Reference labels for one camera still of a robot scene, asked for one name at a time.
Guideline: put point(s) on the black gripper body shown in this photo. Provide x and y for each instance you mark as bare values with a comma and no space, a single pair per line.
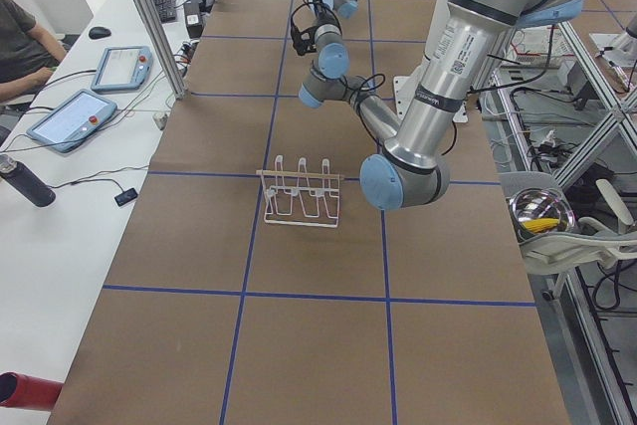
299,40

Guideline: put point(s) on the far blue teach pendant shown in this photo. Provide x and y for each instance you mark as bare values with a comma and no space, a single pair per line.
122,69

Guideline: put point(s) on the blue teach pendant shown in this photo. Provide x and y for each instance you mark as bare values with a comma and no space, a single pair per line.
122,69
72,122

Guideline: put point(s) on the black computer mouse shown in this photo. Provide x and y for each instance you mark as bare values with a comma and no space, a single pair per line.
99,32

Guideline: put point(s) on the small black phone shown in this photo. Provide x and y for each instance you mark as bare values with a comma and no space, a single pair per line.
126,197

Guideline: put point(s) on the near blue teach pendant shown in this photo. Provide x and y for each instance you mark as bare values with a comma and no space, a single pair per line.
72,122

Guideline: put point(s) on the metal bowl with corn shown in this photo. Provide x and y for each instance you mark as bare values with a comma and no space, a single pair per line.
536,211

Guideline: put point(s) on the seated person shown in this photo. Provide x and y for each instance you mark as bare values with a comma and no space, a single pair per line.
29,52

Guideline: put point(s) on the black water bottle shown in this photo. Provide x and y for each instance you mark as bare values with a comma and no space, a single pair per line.
19,176

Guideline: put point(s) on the red cylinder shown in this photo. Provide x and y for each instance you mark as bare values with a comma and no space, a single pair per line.
28,392

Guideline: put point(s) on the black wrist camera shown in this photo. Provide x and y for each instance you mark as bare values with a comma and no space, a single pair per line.
304,41

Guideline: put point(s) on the white wire cup holder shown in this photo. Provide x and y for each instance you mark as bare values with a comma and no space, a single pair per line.
300,197

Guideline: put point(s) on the aluminium frame post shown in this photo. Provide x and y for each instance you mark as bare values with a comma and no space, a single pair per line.
150,19

